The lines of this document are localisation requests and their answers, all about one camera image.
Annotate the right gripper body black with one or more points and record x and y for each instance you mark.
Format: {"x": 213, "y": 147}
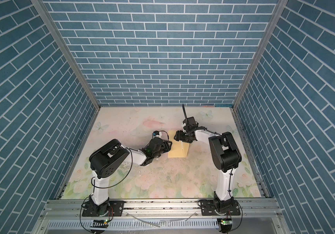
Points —
{"x": 184, "y": 137}

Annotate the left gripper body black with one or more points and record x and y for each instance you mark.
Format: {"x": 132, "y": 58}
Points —
{"x": 164, "y": 148}

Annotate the yellow envelope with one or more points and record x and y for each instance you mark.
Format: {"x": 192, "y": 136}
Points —
{"x": 179, "y": 149}

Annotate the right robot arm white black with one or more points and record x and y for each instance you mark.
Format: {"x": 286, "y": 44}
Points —
{"x": 226, "y": 158}

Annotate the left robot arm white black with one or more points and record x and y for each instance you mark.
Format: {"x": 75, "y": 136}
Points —
{"x": 105, "y": 162}

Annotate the right controller board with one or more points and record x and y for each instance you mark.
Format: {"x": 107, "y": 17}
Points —
{"x": 224, "y": 225}

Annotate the controller board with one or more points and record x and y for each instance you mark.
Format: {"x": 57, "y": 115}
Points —
{"x": 224, "y": 225}
{"x": 99, "y": 224}

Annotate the left controller board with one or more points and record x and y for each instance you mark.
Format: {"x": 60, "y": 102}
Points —
{"x": 99, "y": 224}

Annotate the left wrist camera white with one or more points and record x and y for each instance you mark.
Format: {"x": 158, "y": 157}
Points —
{"x": 156, "y": 134}

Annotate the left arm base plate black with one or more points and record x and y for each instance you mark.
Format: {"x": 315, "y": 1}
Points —
{"x": 110, "y": 208}

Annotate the clear cable tie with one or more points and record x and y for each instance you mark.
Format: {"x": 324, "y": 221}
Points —
{"x": 164, "y": 221}

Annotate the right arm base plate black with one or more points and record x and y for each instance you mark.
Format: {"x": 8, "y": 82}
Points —
{"x": 211, "y": 207}

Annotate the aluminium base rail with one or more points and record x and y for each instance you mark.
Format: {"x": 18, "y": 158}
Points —
{"x": 258, "y": 216}

